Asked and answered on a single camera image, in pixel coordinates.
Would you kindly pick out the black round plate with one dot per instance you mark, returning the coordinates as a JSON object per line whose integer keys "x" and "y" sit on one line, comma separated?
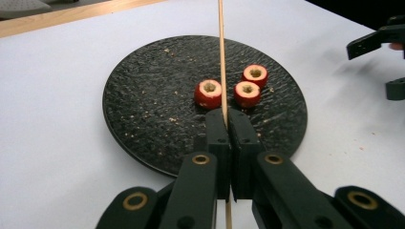
{"x": 153, "y": 95}

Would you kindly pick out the red cored hawthorn fruit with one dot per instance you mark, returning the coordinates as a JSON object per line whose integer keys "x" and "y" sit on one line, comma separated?
{"x": 247, "y": 94}
{"x": 208, "y": 94}
{"x": 255, "y": 75}

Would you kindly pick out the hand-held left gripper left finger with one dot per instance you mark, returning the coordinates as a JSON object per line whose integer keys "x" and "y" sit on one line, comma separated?
{"x": 219, "y": 140}

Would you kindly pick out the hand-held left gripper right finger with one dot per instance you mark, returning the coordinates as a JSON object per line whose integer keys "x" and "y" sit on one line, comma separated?
{"x": 243, "y": 140}

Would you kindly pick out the light wooden table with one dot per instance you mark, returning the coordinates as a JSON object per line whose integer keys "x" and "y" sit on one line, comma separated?
{"x": 63, "y": 16}

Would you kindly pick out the wooden skewer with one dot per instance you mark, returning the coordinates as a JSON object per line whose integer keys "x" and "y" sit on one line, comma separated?
{"x": 222, "y": 57}

